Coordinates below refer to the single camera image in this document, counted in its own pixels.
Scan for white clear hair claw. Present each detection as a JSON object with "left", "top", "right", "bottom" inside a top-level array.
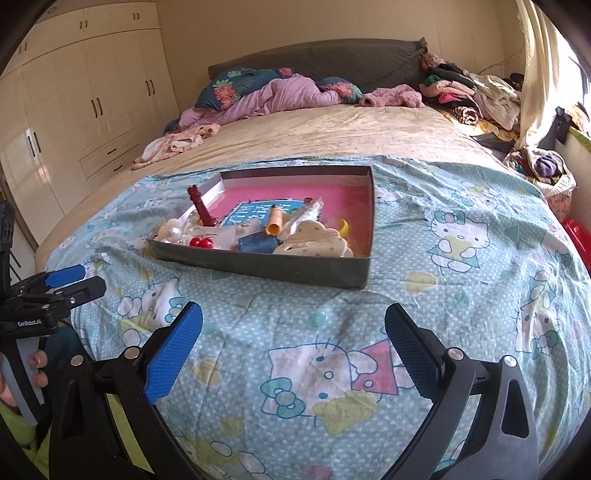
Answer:
[{"left": 154, "top": 219, "right": 198, "bottom": 245}]

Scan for red bead earrings card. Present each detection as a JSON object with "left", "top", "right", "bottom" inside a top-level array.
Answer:
[{"left": 188, "top": 236, "right": 214, "bottom": 249}]

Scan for small blue box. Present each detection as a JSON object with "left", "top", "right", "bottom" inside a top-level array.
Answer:
[{"left": 238, "top": 230, "right": 280, "bottom": 254}]

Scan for orange spiral hair tie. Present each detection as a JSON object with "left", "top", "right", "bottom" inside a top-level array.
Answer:
[{"left": 264, "top": 203, "right": 284, "bottom": 237}]

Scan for small clear jewelry bag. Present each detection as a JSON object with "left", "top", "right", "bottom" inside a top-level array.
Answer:
[{"left": 284, "top": 197, "right": 324, "bottom": 232}]

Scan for left hand painted nails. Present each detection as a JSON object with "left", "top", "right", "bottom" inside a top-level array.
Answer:
[{"left": 0, "top": 349, "right": 50, "bottom": 408}]

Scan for green sleeve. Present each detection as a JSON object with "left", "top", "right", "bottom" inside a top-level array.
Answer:
[{"left": 1, "top": 395, "right": 150, "bottom": 479}]

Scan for Hello Kitty blue sheet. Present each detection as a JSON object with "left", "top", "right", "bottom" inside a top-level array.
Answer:
[{"left": 46, "top": 157, "right": 590, "bottom": 479}]

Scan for peach crumpled garment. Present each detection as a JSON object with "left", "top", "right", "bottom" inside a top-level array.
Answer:
[{"left": 131, "top": 123, "right": 221, "bottom": 170}]

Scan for cream wardrobe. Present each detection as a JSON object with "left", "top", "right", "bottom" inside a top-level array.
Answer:
[{"left": 1, "top": 1, "right": 179, "bottom": 244}]

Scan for basket of clothes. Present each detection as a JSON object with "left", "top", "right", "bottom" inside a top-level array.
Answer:
[{"left": 502, "top": 146, "right": 577, "bottom": 222}]

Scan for pink book blue label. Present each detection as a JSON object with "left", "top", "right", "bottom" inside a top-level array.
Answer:
[{"left": 207, "top": 184, "right": 374, "bottom": 228}]

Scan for grey cardboard box tray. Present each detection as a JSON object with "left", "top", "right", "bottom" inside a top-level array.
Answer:
[{"left": 148, "top": 164, "right": 375, "bottom": 289}]

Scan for floral dark blue pillow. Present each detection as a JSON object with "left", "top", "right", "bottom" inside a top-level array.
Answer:
[{"left": 194, "top": 67, "right": 362, "bottom": 111}]

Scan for beige bed cover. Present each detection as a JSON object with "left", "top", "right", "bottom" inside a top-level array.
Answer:
[{"left": 35, "top": 105, "right": 504, "bottom": 270}]

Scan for purple crumpled quilt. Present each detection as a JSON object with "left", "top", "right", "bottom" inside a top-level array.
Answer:
[{"left": 164, "top": 74, "right": 345, "bottom": 134}]

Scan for pile of clothes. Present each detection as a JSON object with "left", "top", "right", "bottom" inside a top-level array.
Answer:
[{"left": 419, "top": 52, "right": 523, "bottom": 142}]

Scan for pink fuzzy garment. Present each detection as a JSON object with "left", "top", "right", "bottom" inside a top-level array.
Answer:
[{"left": 359, "top": 84, "right": 425, "bottom": 108}]

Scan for cream curtain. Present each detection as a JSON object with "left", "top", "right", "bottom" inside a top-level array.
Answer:
[{"left": 517, "top": 1, "right": 581, "bottom": 148}]

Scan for dark grey headboard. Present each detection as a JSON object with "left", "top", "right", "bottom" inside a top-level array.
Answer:
[{"left": 208, "top": 38, "right": 428, "bottom": 93}]

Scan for maroon leather strap watch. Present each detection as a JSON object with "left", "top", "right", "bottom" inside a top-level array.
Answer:
[{"left": 187, "top": 185, "right": 218, "bottom": 227}]

